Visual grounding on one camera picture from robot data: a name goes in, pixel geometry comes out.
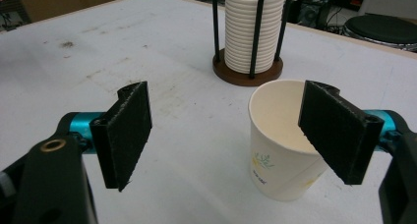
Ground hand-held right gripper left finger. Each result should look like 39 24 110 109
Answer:
68 81 153 194

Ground black wire holder wooden base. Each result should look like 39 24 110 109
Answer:
210 0 295 87

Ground white mat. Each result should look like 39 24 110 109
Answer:
0 0 417 224

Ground printed white paper cup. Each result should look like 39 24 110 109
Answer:
247 79 329 202

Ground light wooden table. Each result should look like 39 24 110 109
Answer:
0 0 417 60

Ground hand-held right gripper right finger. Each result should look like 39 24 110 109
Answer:
297 79 400 186

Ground stack of plain paper cups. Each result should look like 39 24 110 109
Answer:
223 0 286 76

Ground black round stool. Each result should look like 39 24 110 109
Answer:
341 13 417 53

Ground black computer tower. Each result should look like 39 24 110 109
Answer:
296 0 332 26

